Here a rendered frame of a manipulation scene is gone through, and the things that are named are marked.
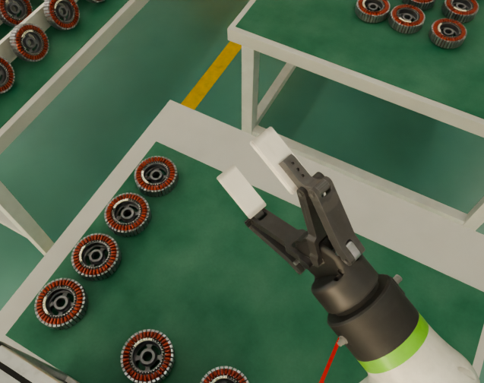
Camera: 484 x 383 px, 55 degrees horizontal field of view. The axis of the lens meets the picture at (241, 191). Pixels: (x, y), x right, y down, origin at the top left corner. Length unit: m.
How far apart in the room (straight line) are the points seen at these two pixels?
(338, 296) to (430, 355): 0.12
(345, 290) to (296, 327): 0.57
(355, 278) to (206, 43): 2.27
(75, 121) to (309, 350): 1.74
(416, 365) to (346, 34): 1.25
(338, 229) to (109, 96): 2.12
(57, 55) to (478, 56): 1.34
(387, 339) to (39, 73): 1.33
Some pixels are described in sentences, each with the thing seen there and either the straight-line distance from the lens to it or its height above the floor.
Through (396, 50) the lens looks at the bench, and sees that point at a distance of 1.64.
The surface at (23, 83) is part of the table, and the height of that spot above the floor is 0.75.
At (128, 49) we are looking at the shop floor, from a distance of 2.73.
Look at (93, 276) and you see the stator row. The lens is 1.15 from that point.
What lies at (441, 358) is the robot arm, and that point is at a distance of 0.59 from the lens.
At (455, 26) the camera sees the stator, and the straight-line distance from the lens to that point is 1.74.
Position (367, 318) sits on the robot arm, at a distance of 0.54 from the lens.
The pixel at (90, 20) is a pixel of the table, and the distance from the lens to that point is 1.74.
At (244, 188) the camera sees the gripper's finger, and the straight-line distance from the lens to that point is 0.61.
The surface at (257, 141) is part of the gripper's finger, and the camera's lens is 0.48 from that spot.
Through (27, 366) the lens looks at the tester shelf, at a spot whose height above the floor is 1.12.
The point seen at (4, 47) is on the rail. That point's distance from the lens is 1.65.
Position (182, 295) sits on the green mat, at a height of 0.75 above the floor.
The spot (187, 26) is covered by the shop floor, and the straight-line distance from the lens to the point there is 2.82.
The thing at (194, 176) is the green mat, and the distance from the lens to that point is 1.26.
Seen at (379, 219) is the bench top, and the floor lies 0.75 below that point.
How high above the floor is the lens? 1.81
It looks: 60 degrees down
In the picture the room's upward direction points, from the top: straight up
